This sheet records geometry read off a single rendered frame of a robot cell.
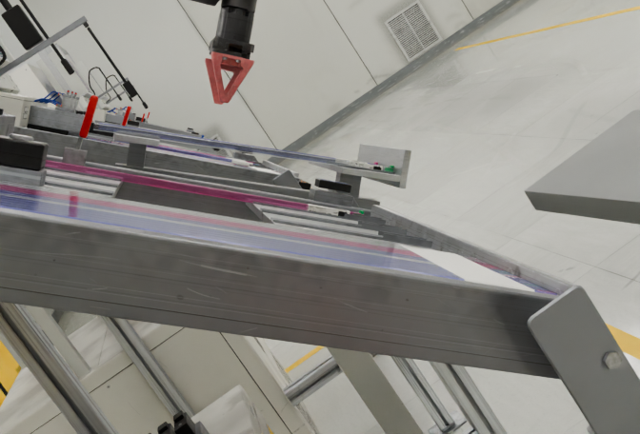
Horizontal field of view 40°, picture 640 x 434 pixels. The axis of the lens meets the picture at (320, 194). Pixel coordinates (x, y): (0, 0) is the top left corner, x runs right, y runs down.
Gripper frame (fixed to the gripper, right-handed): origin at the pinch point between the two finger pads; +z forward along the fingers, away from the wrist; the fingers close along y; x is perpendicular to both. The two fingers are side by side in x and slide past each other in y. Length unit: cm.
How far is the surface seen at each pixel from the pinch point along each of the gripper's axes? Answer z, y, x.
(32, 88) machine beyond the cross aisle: -6, -417, -75
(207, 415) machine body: 47, 18, 4
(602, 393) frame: 20, 90, 23
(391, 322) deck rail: 18, 85, 8
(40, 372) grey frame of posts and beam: 45, 14, -20
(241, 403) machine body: 43.4, 23.2, 8.2
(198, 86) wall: -45, -722, 41
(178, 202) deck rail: 16.9, 16.7, -5.1
